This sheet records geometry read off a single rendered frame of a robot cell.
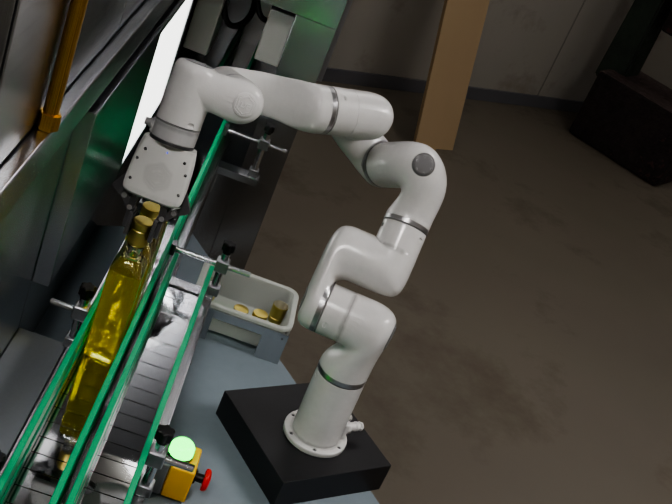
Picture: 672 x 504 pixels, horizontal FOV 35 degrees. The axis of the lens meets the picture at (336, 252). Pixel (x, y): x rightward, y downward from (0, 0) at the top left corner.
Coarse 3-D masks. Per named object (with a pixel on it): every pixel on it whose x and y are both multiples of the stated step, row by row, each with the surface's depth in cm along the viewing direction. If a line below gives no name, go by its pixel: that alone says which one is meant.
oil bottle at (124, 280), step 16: (144, 256) 180; (112, 272) 177; (128, 272) 177; (144, 272) 180; (112, 288) 179; (128, 288) 178; (112, 304) 180; (128, 304) 180; (96, 320) 182; (112, 320) 182; (128, 320) 184; (96, 336) 184; (112, 336) 183; (96, 352) 185; (112, 352) 185
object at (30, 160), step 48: (0, 0) 110; (48, 0) 121; (96, 0) 149; (144, 0) 195; (0, 48) 112; (48, 48) 130; (96, 48) 163; (0, 96) 115; (96, 96) 165; (0, 144) 123; (48, 144) 140; (0, 192) 123; (48, 192) 167; (0, 240) 143; (0, 288) 156; (48, 288) 205; (0, 336) 171
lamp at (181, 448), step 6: (180, 438) 181; (186, 438) 182; (174, 444) 180; (180, 444) 180; (186, 444) 180; (192, 444) 181; (168, 450) 180; (174, 450) 179; (180, 450) 179; (186, 450) 179; (192, 450) 180; (174, 456) 179; (180, 456) 179; (186, 456) 179; (192, 456) 181
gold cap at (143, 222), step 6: (138, 216) 176; (144, 216) 177; (132, 222) 175; (138, 222) 174; (144, 222) 175; (150, 222) 176; (132, 228) 175; (138, 228) 174; (144, 228) 174; (150, 228) 175; (132, 234) 175; (138, 234) 175; (144, 234) 175; (132, 240) 175; (138, 240) 175; (144, 240) 176; (138, 246) 176; (144, 246) 177
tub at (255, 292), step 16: (224, 288) 237; (240, 288) 237; (256, 288) 237; (272, 288) 237; (288, 288) 237; (224, 304) 235; (256, 304) 239; (272, 304) 238; (288, 304) 237; (256, 320) 222; (288, 320) 227
